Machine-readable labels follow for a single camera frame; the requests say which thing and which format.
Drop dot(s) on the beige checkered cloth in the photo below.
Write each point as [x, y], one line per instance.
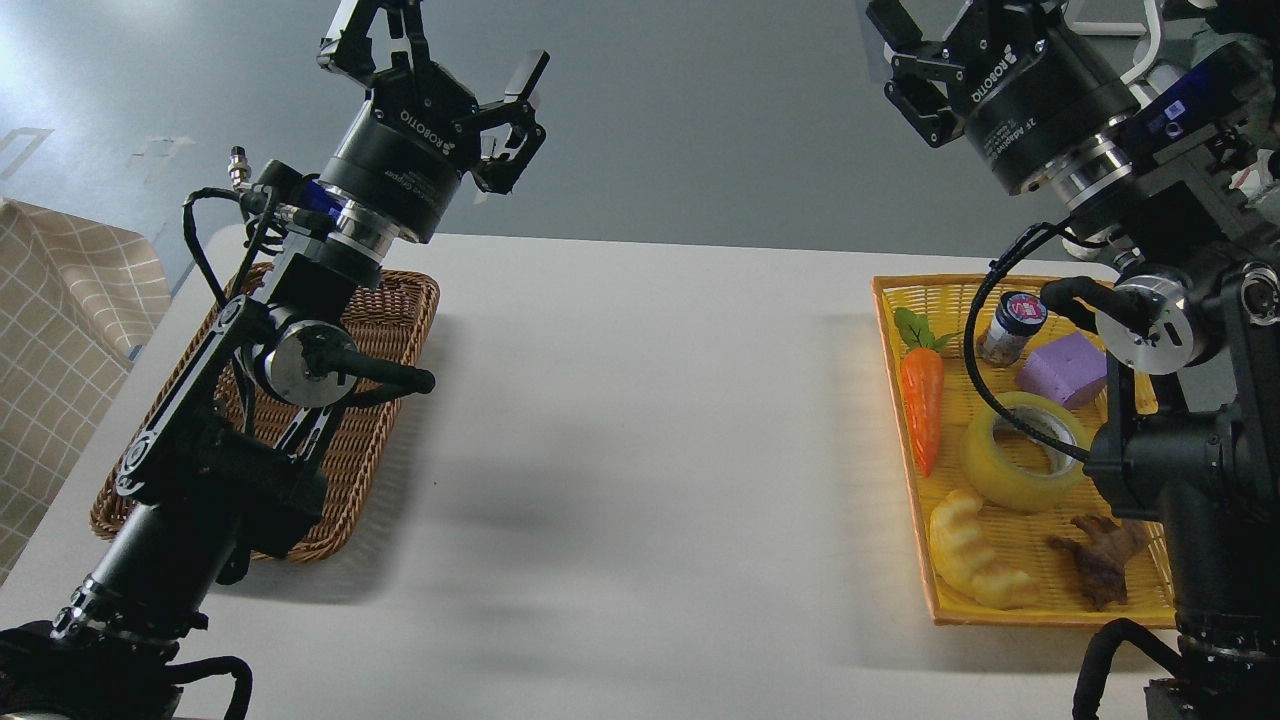
[78, 298]

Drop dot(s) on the brown toy animal figure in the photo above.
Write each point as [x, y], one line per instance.
[1101, 561]

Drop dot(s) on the purple foam block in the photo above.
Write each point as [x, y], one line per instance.
[1069, 371]

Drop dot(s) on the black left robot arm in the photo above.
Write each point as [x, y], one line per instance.
[231, 461]

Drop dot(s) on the yellow tape roll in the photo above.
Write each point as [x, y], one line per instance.
[1007, 482]

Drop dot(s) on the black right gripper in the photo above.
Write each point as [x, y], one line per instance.
[1029, 89]

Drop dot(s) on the yellow toy croissant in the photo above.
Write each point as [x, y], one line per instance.
[965, 559]

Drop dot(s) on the small dark-lidded jar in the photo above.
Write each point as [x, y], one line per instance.
[1018, 317]

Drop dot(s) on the orange toy carrot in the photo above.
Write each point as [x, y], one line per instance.
[922, 383]

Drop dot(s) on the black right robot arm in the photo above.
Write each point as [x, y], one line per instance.
[1144, 163]

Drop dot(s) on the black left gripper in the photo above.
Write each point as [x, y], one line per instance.
[405, 152]

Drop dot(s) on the yellow plastic basket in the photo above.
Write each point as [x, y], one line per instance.
[1018, 539]

